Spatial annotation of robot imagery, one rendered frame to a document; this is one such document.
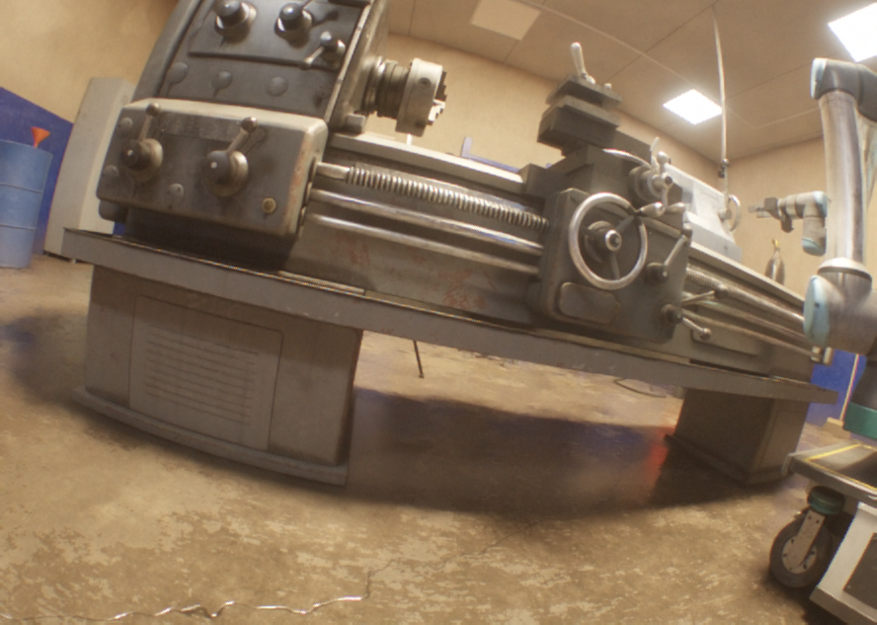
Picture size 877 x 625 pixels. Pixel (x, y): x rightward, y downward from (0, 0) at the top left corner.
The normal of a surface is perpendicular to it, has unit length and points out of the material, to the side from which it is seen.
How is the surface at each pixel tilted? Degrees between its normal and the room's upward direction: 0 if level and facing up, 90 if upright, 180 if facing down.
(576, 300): 90
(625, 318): 90
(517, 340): 90
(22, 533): 0
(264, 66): 90
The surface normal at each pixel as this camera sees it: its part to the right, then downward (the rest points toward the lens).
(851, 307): -0.65, -0.12
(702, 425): -0.96, -0.22
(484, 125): 0.16, 0.06
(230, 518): 0.22, -0.97
